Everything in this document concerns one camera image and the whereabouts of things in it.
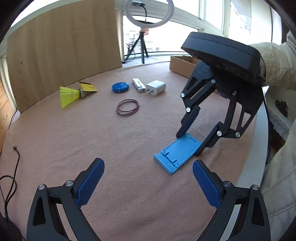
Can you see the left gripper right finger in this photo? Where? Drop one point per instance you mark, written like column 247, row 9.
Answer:
column 252, row 221

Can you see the yellow black card pack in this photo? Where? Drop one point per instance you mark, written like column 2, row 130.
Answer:
column 87, row 87

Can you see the yellow shuttlecock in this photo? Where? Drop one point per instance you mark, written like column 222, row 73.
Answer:
column 68, row 95

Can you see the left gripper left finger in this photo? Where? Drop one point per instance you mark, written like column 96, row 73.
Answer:
column 44, row 222

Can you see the pine slat headboard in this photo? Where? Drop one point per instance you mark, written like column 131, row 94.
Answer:
column 6, row 112

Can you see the large oak wood board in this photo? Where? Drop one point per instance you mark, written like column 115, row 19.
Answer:
column 62, row 46

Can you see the cardboard box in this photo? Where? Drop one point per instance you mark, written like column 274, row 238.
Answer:
column 183, row 65

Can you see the blue round tape measure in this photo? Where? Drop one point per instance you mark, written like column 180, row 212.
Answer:
column 120, row 87

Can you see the beige jacket sleeve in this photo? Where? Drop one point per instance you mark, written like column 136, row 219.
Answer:
column 278, row 185

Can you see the webcam on gooseneck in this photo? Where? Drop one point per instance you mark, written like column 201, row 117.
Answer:
column 140, row 4

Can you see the white ring light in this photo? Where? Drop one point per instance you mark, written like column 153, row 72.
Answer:
column 145, row 25

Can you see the white usb charger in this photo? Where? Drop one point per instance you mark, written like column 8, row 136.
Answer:
column 155, row 87

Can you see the blue phone stand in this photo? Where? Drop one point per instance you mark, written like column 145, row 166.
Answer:
column 177, row 153

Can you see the black tripod stand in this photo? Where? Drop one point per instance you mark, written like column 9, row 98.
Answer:
column 131, row 47

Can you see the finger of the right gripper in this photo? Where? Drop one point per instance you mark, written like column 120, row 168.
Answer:
column 187, row 121
column 211, row 139

